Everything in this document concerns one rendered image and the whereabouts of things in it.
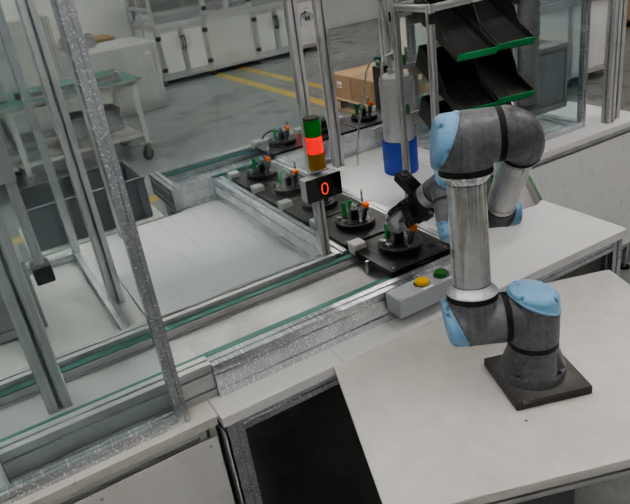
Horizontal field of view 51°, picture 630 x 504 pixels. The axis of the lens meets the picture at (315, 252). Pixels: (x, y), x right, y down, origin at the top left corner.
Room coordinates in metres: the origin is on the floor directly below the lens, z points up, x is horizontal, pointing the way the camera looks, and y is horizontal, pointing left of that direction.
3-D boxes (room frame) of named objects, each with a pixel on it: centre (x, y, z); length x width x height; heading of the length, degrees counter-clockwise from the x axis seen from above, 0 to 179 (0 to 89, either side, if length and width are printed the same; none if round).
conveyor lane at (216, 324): (1.74, 0.01, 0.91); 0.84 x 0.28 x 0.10; 117
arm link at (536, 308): (1.27, -0.47, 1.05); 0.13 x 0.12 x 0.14; 86
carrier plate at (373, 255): (1.85, -0.27, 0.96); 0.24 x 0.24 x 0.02; 27
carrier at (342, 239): (2.08, -0.15, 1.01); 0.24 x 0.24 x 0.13; 27
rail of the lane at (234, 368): (1.60, -0.09, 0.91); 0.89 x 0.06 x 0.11; 117
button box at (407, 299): (1.62, -0.29, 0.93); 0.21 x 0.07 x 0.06; 117
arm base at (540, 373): (1.27, -0.48, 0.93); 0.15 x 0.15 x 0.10
